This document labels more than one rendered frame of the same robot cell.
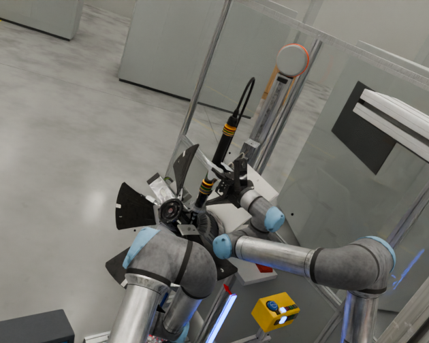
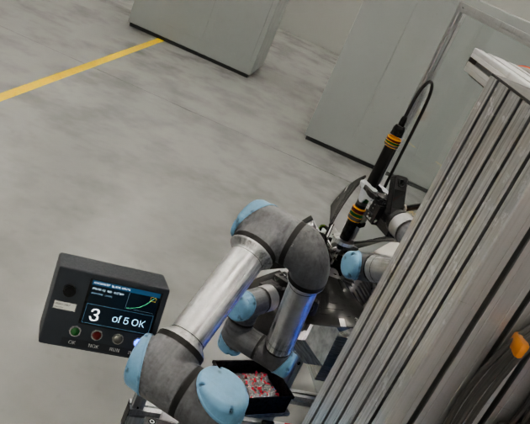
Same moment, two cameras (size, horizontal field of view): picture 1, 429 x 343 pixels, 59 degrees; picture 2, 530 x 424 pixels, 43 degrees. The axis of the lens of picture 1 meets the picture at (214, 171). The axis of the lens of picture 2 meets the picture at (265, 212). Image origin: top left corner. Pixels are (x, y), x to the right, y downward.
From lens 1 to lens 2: 75 cm
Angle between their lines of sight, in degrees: 19
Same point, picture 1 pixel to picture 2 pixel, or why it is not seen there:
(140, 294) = (241, 254)
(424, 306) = (437, 182)
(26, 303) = (113, 373)
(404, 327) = (424, 204)
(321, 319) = not seen: outside the picture
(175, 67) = not seen: hidden behind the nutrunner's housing
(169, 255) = (278, 225)
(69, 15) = (255, 41)
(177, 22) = (409, 60)
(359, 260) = not seen: hidden behind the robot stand
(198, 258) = (308, 236)
